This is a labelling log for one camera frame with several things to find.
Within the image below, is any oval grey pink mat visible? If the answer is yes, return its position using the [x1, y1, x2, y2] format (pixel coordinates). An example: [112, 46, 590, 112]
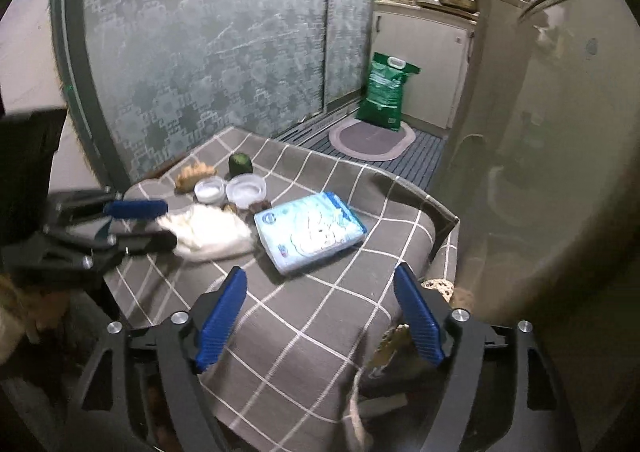
[329, 117, 416, 163]

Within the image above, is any frying pan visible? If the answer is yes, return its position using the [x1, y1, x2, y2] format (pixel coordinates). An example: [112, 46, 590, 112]
[438, 0, 477, 14]

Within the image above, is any white kitchen cabinet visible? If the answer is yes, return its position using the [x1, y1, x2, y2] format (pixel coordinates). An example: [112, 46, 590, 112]
[371, 0, 476, 133]

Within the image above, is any white refrigerator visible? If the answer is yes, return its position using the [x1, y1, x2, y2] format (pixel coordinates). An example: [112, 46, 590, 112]
[433, 0, 639, 322]

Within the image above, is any brown nut shell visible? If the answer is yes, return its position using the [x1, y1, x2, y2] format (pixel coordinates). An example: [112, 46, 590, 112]
[222, 203, 239, 215]
[248, 199, 271, 215]

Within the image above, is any blue tissue pack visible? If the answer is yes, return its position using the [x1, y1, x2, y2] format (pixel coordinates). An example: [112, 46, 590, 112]
[254, 192, 368, 275]

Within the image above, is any white paper towel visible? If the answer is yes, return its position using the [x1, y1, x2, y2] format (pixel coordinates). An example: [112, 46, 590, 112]
[156, 204, 255, 262]

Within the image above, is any grey checkered tablecloth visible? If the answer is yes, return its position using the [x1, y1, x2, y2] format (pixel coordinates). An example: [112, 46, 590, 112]
[106, 127, 458, 451]

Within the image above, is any striped blue floor mat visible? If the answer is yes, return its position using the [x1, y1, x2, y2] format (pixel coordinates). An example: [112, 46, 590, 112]
[278, 107, 448, 191]

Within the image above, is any frosted sliding glass door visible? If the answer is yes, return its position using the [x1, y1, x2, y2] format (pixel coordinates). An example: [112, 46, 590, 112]
[51, 0, 374, 190]

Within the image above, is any green rice bag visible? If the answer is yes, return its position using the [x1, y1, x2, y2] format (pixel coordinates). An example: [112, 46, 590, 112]
[356, 52, 421, 132]

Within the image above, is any green round fruit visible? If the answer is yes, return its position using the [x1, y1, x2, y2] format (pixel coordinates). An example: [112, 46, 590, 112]
[228, 153, 254, 178]

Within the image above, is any small white plastic lid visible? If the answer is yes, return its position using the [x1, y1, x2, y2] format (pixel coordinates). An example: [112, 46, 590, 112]
[194, 175, 227, 206]

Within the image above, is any ginger root piece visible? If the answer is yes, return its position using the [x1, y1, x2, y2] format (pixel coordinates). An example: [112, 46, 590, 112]
[175, 163, 217, 194]

